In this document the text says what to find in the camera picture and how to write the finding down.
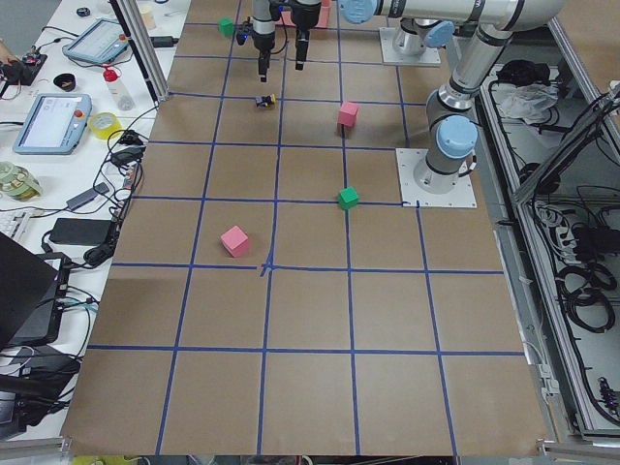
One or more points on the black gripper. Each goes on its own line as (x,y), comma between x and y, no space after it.
(304,20)
(263,44)

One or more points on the yellow push button switch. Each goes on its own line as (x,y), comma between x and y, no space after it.
(266,101)

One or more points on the green cube near arm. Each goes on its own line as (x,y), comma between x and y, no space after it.
(348,198)

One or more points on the pink plastic bin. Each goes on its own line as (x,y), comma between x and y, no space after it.
(323,17)

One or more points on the green cube near bin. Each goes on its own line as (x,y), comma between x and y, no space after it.
(226,27)

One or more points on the pink cube centre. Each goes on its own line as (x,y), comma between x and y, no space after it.
(347,114)

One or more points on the pink cube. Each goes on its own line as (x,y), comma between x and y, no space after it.
(236,241)
(347,114)

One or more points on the white paper cup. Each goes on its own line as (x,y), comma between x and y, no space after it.
(147,15)

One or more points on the red cap squeeze bottle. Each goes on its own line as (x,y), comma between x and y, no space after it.
(117,89)

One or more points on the teach pendant far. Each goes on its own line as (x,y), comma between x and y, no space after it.
(101,43)

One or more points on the teach pendant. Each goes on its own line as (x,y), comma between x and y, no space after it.
(54,124)
(101,43)

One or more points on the yellow tape roll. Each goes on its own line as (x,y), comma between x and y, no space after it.
(105,125)

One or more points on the pink cube far side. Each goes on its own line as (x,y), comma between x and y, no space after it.
(236,241)

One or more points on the black bowl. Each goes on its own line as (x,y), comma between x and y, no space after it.
(66,82)

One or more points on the teach pendant near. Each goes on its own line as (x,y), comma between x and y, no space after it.
(54,124)

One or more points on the white crumpled cloth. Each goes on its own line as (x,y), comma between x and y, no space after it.
(531,103)

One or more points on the black power adapter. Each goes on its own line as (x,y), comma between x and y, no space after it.
(75,231)

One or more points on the green glass jar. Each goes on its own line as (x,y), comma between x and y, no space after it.
(18,183)

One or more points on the black laptop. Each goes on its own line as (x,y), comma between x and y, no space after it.
(32,286)

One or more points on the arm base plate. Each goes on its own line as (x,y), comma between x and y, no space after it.
(422,187)
(401,48)

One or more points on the aluminium frame post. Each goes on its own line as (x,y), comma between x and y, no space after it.
(127,13)

